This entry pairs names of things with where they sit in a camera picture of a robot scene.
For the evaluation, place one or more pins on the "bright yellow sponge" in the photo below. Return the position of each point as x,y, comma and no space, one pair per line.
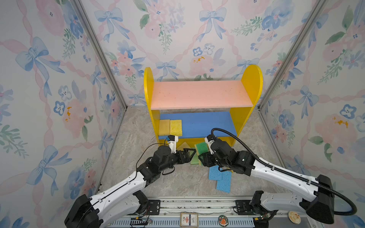
176,128

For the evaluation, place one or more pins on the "aluminium rail base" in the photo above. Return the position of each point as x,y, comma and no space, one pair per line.
209,209

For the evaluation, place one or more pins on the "round beige disc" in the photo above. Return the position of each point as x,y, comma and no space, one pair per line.
294,217

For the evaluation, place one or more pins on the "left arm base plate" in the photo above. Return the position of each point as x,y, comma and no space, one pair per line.
151,207

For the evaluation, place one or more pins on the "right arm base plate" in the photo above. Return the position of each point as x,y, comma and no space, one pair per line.
246,207

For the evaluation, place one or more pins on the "pale yellow sponge orange back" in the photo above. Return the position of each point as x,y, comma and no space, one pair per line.
183,146

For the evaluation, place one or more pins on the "light green sponge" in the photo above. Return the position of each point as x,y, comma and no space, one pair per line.
195,160

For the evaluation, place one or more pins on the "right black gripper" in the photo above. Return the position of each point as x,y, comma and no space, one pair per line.
206,159

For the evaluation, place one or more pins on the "round dark badge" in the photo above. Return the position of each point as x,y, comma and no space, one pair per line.
223,221

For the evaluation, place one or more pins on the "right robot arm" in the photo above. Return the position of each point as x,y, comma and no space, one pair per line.
311,194

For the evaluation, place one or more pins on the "blue sponge upper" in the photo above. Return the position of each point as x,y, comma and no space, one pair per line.
215,174

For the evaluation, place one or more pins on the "dark green sponge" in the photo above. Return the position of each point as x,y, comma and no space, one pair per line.
202,148

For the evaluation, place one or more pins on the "blue sponge lower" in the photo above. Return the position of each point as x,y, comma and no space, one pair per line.
224,184

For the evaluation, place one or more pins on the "yellow shelf pink blue boards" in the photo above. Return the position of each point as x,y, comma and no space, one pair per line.
203,105

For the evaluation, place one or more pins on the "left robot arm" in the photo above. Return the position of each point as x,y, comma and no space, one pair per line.
125,198

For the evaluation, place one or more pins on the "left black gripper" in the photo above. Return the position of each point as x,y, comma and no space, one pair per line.
186,158

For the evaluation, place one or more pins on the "square printed card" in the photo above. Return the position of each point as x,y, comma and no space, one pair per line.
189,220

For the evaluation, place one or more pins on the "blue sponge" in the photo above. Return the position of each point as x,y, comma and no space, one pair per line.
215,174
224,184

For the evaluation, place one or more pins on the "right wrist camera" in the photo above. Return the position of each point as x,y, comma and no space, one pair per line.
210,139

